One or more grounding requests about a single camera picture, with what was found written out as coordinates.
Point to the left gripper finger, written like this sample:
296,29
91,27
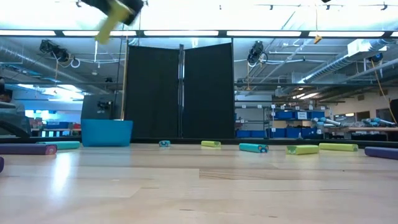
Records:
136,9
98,4

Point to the green rectangular block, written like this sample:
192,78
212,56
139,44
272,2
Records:
303,150
339,147
107,28
211,143

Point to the wooden workbench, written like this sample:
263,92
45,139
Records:
367,128

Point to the blue plastic storage bin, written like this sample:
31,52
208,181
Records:
258,134
302,115
284,115
301,133
283,133
243,134
317,114

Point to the yellow ceiling hook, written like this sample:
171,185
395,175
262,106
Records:
317,39

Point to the teal rectangular block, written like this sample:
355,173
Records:
252,147
66,145
164,143

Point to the black folding room divider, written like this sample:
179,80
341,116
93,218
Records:
152,93

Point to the silver background robot arm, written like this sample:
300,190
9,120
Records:
326,121
377,121

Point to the silver ventilation duct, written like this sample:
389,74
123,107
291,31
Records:
342,60

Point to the purple rectangular block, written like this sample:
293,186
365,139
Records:
1,165
382,153
25,149

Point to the person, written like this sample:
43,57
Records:
5,96

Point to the black overhead beam with lights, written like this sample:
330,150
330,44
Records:
222,33

